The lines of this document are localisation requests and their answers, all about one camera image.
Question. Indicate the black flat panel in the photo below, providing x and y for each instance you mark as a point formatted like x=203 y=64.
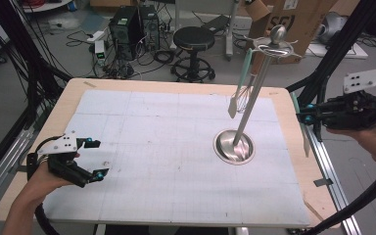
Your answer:
x=215 y=23

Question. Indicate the black round stool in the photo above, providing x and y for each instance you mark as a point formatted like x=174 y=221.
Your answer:
x=194 y=37

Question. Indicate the silver aluminium rail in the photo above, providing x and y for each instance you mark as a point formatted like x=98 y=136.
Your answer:
x=326 y=163
x=0 y=169

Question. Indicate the white round table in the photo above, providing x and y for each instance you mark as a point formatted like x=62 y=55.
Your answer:
x=45 y=6

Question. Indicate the light wooden table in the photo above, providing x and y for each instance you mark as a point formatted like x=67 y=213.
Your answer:
x=143 y=85

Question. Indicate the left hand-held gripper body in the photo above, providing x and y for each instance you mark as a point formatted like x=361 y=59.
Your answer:
x=60 y=146

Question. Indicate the black metal frame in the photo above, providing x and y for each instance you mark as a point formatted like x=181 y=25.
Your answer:
x=9 y=29
x=339 y=49

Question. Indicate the metal utensil stand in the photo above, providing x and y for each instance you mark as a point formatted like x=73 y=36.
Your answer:
x=244 y=114

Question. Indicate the person's right hand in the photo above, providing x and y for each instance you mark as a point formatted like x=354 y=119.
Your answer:
x=375 y=143

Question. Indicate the white flat board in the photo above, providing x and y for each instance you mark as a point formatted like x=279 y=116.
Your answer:
x=355 y=52

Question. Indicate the large black computer tower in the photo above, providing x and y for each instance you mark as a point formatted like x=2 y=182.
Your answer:
x=124 y=32

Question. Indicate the slim black computer tower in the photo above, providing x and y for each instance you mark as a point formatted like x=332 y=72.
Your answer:
x=149 y=27

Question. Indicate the white power strip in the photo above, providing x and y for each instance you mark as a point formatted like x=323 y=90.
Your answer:
x=96 y=36

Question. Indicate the brown cardboard box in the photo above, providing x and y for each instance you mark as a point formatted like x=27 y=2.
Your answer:
x=303 y=16

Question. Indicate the grey white rounded device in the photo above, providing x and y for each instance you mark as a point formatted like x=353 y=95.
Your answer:
x=334 y=24

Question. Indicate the white box with green display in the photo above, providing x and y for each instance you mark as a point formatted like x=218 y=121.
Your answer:
x=100 y=52

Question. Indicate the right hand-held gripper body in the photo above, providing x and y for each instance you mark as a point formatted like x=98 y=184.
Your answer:
x=352 y=111

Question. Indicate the person's left hand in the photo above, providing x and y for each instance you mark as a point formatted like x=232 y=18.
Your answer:
x=41 y=183

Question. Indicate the white grid mat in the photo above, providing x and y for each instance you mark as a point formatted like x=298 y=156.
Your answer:
x=160 y=130

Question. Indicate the grey tape strip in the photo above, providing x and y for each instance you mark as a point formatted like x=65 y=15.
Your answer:
x=20 y=169
x=323 y=182

